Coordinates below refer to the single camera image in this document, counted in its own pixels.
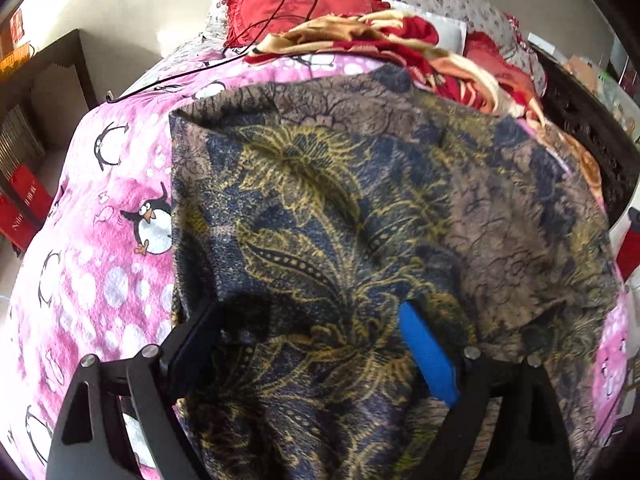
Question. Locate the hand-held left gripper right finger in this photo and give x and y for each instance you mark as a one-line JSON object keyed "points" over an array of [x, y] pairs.
{"points": [[429, 355]]}

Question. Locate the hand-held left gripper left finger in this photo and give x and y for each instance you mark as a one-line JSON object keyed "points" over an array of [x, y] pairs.
{"points": [[196, 344]]}

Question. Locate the brown blue paisley garment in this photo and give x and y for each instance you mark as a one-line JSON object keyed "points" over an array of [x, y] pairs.
{"points": [[350, 200]]}

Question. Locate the pink penguin print blanket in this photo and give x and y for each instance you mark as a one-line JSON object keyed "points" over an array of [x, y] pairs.
{"points": [[100, 260]]}

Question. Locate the red gift box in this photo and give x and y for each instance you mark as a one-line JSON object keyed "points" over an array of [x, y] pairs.
{"points": [[17, 225], [32, 192]]}

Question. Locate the red cloth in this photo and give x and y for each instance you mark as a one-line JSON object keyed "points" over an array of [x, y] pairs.
{"points": [[631, 255]]}

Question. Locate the dark carved wooden headboard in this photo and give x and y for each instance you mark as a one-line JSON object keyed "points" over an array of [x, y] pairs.
{"points": [[585, 115]]}

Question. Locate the small red pillow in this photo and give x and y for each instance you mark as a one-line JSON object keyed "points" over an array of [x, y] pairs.
{"points": [[487, 50]]}

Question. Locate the red gold floral blanket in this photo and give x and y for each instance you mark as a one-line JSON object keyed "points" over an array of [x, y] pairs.
{"points": [[405, 35]]}

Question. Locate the white pillow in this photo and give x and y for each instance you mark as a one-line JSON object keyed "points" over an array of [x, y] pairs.
{"points": [[451, 30]]}

